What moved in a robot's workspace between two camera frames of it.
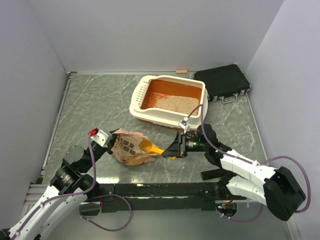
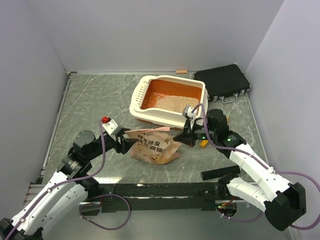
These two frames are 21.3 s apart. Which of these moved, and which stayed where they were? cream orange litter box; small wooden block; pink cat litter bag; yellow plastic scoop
Moved: yellow plastic scoop; pink cat litter bag
Stayed: cream orange litter box; small wooden block
